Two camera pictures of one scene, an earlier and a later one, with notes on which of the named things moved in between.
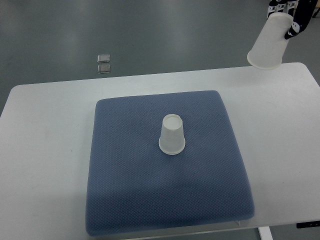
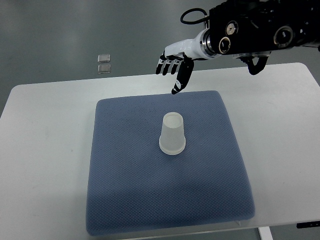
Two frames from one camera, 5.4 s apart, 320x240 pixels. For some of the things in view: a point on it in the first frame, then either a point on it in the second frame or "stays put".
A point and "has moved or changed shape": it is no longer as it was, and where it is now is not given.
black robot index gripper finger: x=292 y=4 -> x=176 y=67
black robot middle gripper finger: x=275 y=6 -> x=172 y=68
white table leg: x=265 y=233 stays put
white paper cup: x=267 y=52 has moved or changed shape
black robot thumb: x=293 y=31 -> x=186 y=71
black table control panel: x=308 y=224 stays put
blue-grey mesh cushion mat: x=133 y=186 stays put
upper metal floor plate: x=103 y=58 stays put
